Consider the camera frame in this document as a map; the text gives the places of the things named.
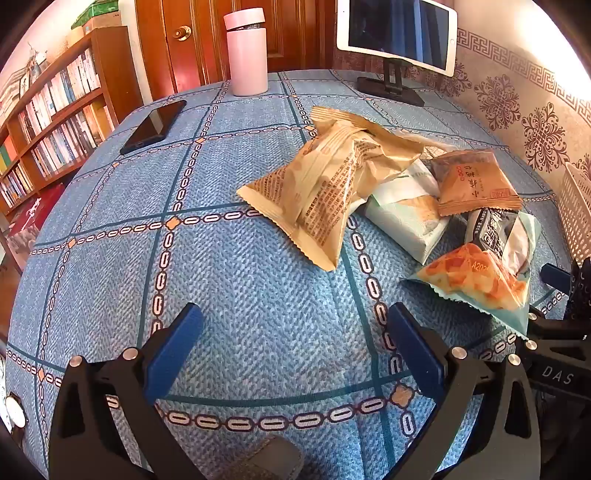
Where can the pale mint cracker packet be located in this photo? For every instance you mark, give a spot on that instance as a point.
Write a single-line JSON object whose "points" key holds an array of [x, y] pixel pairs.
{"points": [[401, 230]]}

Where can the rows of books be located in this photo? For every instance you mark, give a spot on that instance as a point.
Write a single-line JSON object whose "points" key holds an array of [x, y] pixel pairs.
{"points": [[55, 94]]}

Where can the green cardboard box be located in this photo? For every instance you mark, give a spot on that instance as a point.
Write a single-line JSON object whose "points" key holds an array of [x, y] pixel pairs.
{"points": [[99, 10]]}

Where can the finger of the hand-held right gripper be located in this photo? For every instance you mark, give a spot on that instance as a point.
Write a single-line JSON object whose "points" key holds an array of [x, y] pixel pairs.
{"points": [[554, 330], [555, 276]]}

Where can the blue patterned tablecloth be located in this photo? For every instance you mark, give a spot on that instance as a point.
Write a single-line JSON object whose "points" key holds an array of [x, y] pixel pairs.
{"points": [[231, 277]]}

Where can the teal orange snack packet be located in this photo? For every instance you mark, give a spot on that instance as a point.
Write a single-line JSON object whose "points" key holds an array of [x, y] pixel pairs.
{"points": [[471, 277]]}

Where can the dark blue cracker packet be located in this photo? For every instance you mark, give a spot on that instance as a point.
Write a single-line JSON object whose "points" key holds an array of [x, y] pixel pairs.
{"points": [[489, 233]]}

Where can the small brown snack packet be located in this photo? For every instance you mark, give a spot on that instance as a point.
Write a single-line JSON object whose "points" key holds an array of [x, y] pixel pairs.
{"points": [[475, 184]]}

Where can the small shelf ornament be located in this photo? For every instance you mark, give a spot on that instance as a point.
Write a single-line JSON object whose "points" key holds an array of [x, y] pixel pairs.
{"points": [[34, 57]]}

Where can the large tan snack bag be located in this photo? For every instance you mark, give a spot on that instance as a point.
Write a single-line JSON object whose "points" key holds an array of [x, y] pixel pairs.
{"points": [[300, 198], [388, 152]]}

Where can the white plastic basket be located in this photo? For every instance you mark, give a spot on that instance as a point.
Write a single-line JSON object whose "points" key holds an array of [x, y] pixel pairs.
{"points": [[577, 207]]}

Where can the black tablet stand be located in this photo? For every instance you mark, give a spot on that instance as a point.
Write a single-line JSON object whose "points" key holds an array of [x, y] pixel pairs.
{"points": [[388, 90]]}

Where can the wooden door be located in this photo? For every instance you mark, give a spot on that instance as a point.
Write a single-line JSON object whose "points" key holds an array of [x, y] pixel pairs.
{"points": [[286, 37]]}

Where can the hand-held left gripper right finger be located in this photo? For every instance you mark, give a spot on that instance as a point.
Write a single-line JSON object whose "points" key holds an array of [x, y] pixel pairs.
{"points": [[415, 350]]}

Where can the red box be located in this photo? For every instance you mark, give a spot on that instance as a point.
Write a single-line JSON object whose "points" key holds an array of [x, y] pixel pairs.
{"points": [[37, 212]]}

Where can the wooden bookshelf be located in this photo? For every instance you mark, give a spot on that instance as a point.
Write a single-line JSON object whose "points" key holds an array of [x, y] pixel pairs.
{"points": [[117, 69]]}

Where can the brass door knob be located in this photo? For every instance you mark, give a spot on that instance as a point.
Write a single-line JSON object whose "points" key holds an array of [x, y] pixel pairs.
{"points": [[182, 33]]}

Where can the white round object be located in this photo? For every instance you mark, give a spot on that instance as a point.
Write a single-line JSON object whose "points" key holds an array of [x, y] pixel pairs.
{"points": [[14, 410]]}

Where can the black smartphone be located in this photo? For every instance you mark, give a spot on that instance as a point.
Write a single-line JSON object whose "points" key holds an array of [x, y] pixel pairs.
{"points": [[152, 127]]}

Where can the pink thermos bottle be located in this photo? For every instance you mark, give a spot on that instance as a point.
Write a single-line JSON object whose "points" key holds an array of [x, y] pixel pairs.
{"points": [[247, 55]]}

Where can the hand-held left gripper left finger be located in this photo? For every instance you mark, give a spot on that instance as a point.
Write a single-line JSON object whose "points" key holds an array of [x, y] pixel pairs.
{"points": [[175, 350]]}

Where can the white tablet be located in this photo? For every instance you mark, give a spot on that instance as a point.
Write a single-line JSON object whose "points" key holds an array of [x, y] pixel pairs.
{"points": [[392, 27]]}

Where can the beige round container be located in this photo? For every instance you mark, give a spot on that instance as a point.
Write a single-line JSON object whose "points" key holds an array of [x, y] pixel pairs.
{"points": [[75, 37]]}

